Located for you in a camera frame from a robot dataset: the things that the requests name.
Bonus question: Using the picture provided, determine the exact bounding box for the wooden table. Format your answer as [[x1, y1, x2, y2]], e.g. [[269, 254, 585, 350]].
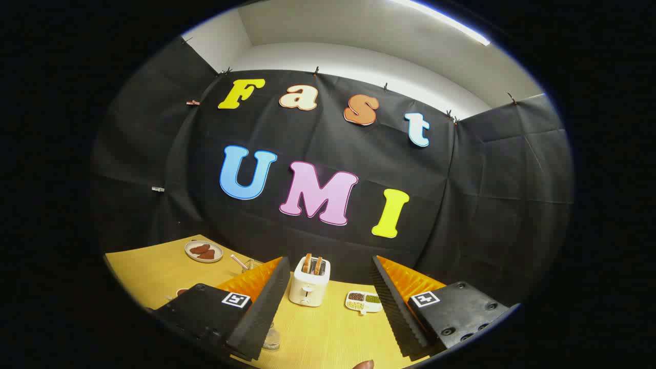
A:
[[104, 235, 431, 369]]

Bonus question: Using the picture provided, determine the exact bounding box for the clear plastic bottle green ring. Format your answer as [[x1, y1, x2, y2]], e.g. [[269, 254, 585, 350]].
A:
[[263, 323, 282, 351]]

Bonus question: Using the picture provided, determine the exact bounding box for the black backdrop cloth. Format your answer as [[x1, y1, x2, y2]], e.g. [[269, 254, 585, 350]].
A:
[[90, 36, 573, 308]]

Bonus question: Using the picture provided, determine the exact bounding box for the small white plate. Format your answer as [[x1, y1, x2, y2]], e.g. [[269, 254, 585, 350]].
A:
[[184, 240, 224, 263]]

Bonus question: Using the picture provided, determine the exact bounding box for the white toaster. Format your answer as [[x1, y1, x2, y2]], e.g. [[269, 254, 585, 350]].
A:
[[289, 256, 331, 307]]

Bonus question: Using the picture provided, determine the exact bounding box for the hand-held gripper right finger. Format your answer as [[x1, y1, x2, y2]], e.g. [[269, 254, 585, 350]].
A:
[[370, 255, 521, 359]]

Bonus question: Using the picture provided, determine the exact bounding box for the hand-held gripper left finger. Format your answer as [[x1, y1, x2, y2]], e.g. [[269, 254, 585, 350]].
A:
[[146, 256, 292, 362]]

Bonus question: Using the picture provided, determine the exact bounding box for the white divided dish with beans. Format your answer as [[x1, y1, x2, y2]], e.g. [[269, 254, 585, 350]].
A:
[[345, 291, 383, 315]]

